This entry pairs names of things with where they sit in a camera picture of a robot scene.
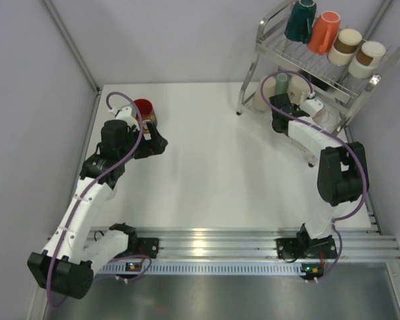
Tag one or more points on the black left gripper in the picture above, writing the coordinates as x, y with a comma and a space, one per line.
154, 146

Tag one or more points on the red skull mug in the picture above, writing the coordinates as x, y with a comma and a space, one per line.
147, 112

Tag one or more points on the beige tumbler cup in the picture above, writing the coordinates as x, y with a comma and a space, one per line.
265, 90

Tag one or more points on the light teal mug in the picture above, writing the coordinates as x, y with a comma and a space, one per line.
282, 83

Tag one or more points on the green interior floral mug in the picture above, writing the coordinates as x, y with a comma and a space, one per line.
298, 90

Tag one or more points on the pink purple mug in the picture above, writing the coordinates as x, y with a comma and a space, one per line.
327, 119

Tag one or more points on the dark teal mug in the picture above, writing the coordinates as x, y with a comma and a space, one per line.
299, 27

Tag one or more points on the orange mug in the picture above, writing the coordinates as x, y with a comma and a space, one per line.
324, 33

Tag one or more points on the small brown white cup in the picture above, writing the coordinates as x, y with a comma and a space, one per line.
344, 47

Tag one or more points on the steel lined paper cup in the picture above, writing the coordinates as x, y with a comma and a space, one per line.
366, 60

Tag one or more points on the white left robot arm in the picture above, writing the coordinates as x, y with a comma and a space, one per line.
66, 265

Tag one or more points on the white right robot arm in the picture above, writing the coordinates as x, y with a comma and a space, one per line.
342, 177

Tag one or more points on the stainless steel dish rack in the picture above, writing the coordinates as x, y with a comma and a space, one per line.
333, 84

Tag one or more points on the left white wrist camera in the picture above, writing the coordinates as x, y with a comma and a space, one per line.
124, 113

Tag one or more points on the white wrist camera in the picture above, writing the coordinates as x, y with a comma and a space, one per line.
124, 113
312, 106

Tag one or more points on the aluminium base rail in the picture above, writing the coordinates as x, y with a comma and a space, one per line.
256, 244

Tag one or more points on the grey slotted cable duct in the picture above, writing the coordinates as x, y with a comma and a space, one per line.
204, 268

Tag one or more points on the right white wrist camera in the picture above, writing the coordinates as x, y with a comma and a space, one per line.
312, 106

